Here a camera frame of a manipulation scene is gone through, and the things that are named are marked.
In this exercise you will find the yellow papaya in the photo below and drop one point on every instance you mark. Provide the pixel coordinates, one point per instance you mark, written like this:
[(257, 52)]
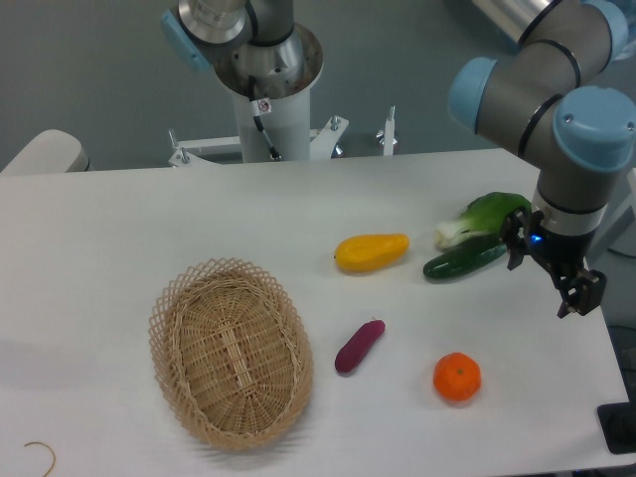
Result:
[(366, 253)]

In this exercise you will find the black device at table edge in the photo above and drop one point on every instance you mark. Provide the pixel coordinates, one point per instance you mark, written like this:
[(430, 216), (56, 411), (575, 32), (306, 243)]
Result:
[(617, 422)]

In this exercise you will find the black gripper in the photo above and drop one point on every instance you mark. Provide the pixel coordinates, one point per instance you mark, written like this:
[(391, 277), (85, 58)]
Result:
[(526, 233)]

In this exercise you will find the orange mandarin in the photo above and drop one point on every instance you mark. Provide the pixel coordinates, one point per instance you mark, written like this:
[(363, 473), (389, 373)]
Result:
[(457, 377)]

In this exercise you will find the woven wicker basket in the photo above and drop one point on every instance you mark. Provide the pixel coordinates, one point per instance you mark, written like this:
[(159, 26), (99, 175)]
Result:
[(230, 354)]

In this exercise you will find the purple sweet potato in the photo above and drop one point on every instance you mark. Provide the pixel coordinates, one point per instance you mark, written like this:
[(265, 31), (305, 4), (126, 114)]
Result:
[(351, 355)]

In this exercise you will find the green bok choy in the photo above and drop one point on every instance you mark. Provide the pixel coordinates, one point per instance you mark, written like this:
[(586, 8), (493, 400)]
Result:
[(483, 216)]

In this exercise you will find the white chair armrest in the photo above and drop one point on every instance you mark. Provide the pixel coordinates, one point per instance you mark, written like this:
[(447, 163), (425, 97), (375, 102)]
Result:
[(50, 152)]

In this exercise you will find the dark green cucumber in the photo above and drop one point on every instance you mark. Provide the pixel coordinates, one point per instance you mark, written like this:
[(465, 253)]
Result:
[(465, 258)]

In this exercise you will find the white frame leg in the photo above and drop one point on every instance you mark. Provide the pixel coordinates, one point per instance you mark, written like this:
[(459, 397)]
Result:
[(617, 228)]

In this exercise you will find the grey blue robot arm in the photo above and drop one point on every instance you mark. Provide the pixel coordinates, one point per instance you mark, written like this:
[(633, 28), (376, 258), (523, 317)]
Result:
[(541, 107)]

